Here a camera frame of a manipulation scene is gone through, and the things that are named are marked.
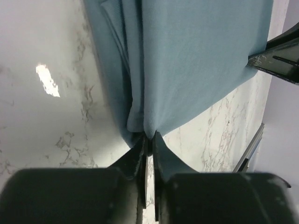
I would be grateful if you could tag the blue t shirt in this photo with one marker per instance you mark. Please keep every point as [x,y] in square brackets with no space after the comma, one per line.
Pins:
[164,62]

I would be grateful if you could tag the right aluminium frame post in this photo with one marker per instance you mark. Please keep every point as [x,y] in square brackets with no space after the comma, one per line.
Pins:
[246,162]

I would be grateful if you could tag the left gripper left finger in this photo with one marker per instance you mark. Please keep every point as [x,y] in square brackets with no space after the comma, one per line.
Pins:
[112,195]

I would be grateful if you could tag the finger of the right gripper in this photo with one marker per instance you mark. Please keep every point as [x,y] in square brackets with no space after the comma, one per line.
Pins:
[281,62]
[289,35]

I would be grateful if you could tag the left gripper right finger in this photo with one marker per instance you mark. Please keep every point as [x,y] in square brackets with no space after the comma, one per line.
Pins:
[186,196]

